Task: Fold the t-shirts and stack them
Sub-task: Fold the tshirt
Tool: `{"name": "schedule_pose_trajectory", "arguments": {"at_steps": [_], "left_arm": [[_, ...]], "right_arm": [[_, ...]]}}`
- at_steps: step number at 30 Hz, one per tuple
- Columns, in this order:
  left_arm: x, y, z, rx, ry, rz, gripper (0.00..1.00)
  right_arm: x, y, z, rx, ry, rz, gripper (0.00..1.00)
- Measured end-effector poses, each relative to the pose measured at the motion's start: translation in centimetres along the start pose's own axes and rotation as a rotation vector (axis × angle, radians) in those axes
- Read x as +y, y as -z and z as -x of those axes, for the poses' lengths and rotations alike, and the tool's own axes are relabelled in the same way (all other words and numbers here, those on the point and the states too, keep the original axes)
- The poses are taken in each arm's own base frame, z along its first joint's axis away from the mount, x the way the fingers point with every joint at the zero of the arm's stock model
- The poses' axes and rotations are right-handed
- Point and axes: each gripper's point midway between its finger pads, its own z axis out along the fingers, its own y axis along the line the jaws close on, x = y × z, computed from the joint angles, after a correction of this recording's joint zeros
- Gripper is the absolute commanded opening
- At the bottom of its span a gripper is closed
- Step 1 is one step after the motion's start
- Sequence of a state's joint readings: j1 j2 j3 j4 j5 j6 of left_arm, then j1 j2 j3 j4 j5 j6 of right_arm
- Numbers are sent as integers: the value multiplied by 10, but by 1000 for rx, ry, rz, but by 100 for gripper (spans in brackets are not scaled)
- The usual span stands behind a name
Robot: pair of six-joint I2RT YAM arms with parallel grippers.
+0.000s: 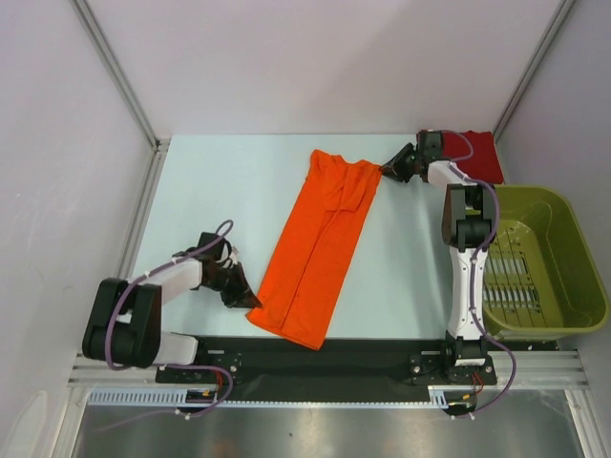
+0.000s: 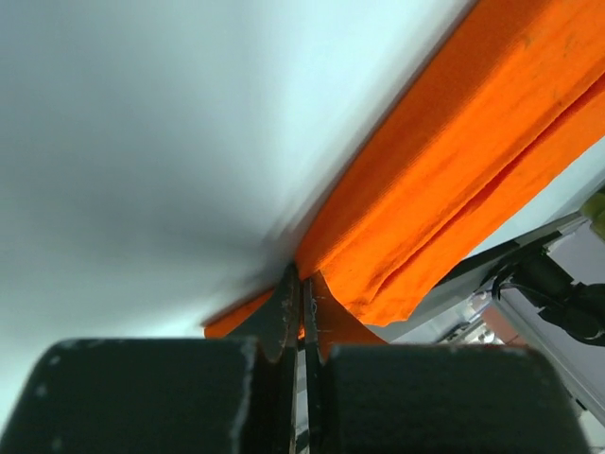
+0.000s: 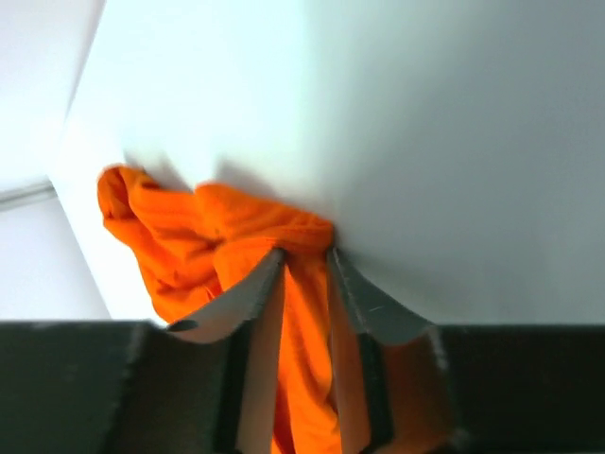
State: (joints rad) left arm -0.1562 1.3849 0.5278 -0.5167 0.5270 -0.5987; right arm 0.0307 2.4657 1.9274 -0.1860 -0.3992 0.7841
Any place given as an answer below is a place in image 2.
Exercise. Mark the orange t shirt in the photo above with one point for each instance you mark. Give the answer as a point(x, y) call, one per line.
point(513, 97)

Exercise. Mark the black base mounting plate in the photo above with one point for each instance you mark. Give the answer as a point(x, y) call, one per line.
point(478, 269)

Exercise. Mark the olive green plastic basket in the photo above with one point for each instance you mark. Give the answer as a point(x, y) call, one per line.
point(594, 207)

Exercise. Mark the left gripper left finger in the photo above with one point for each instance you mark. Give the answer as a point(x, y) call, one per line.
point(265, 419)

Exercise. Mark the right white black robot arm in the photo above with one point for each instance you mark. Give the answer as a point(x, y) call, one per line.
point(574, 307)

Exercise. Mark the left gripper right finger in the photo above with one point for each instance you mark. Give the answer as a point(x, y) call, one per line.
point(326, 324)

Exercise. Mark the aluminium front frame rail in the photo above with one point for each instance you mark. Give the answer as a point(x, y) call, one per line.
point(516, 322)

